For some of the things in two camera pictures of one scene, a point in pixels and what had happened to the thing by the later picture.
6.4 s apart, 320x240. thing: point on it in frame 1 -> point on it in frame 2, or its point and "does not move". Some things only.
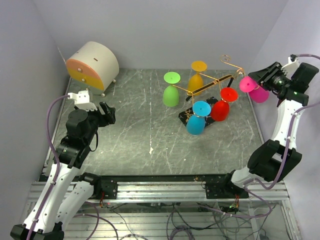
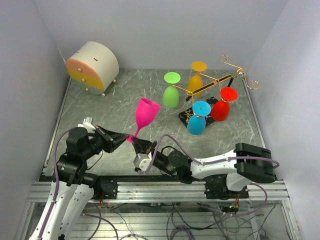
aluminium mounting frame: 179,210 does not move
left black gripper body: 98,119 -> 100,140
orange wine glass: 195,81 does not move
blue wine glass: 195,124 does not move
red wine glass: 220,109 does not move
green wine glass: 171,95 does not move
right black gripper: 261,75 -> 143,146
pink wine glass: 257,93 -> 147,111
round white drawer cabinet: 94,67 does not move
